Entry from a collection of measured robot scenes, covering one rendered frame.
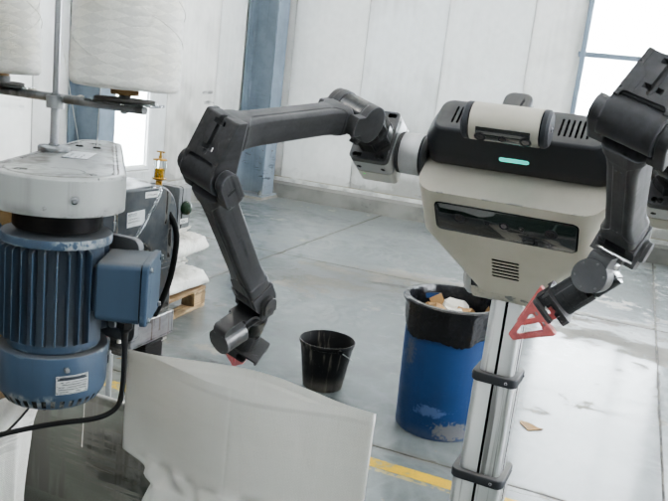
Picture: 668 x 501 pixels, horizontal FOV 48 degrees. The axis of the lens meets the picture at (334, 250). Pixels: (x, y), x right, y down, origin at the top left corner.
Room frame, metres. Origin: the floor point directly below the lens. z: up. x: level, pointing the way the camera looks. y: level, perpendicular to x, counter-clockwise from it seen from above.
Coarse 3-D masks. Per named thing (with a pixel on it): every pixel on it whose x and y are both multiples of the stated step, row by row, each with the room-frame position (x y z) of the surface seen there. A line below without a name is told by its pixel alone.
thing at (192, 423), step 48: (144, 384) 1.31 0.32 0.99; (192, 384) 1.24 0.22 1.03; (240, 384) 1.30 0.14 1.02; (288, 384) 1.26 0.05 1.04; (144, 432) 1.30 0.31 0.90; (192, 432) 1.23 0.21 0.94; (240, 432) 1.19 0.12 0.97; (288, 432) 1.18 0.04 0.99; (336, 432) 1.18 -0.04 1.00; (192, 480) 1.23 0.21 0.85; (240, 480) 1.19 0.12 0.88; (288, 480) 1.18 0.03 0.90; (336, 480) 1.18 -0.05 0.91
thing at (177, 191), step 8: (168, 184) 1.56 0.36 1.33; (176, 184) 1.57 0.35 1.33; (184, 184) 1.58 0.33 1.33; (176, 192) 1.54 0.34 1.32; (184, 192) 1.55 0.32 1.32; (176, 200) 1.54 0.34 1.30; (184, 200) 1.55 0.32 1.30; (176, 208) 1.54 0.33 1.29; (184, 216) 1.56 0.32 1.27; (184, 224) 1.56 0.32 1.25
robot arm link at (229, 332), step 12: (240, 300) 1.52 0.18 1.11; (264, 300) 1.46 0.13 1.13; (240, 312) 1.49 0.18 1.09; (252, 312) 1.49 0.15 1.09; (264, 312) 1.47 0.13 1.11; (216, 324) 1.45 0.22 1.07; (228, 324) 1.45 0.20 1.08; (240, 324) 1.46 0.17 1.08; (216, 336) 1.46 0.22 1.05; (228, 336) 1.45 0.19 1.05; (240, 336) 1.46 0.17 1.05; (216, 348) 1.47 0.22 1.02; (228, 348) 1.44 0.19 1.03
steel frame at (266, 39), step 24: (72, 0) 6.94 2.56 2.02; (264, 0) 10.00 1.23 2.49; (288, 0) 9.99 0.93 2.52; (264, 24) 9.99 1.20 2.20; (264, 48) 9.98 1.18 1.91; (264, 72) 9.97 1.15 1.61; (264, 96) 9.95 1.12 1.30; (72, 120) 6.98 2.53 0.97; (96, 120) 6.95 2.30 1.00; (240, 168) 9.97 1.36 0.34; (264, 168) 9.78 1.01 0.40; (264, 192) 9.83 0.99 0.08
